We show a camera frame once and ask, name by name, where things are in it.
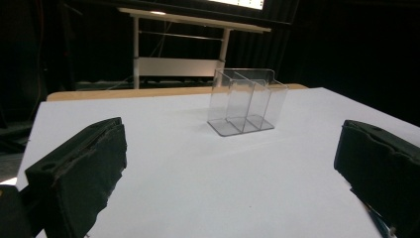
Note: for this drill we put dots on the white standing desk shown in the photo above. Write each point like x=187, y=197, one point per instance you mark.
x=185, y=49

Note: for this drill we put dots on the wooden table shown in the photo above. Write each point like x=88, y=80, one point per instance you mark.
x=132, y=93

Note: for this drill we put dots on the white paper sheet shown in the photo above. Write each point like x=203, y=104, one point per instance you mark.
x=211, y=172

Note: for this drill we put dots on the monitor screen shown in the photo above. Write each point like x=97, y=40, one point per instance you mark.
x=242, y=3

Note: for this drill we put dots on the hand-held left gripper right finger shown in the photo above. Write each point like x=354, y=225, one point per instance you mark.
x=383, y=162

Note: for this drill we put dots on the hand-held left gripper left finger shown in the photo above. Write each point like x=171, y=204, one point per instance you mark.
x=79, y=172

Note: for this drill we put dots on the clear acrylic divided holder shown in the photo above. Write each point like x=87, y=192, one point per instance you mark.
x=246, y=102

